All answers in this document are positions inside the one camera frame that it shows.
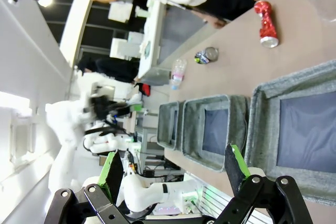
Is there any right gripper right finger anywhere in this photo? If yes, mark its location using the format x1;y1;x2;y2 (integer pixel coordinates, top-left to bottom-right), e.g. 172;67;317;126
215;144;314;224

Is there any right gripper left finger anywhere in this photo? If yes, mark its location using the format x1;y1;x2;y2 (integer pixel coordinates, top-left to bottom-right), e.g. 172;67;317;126
44;150;127;224

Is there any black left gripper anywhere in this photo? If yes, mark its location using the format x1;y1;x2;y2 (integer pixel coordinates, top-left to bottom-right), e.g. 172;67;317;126
88;94;143;123

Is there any clear plastic bottle pink label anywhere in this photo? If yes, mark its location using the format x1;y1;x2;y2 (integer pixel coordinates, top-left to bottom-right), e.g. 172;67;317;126
169;58;188;91

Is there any crushed dark soda can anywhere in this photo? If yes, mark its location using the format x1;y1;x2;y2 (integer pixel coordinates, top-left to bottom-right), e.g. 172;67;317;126
194;47;219;65

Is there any crushed red soda can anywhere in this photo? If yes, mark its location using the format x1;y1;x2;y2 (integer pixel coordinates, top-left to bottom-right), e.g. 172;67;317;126
253;0;279;49

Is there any person's right forearm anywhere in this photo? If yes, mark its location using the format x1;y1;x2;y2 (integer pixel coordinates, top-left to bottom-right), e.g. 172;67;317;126
187;4;211;22

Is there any person's right hand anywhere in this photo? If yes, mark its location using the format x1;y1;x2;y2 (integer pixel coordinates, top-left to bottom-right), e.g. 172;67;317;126
203;14;228;29

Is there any grey fabric basket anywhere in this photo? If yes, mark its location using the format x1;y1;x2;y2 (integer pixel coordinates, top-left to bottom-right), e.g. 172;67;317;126
182;94;250;173
246;60;336;201
156;101;181;151

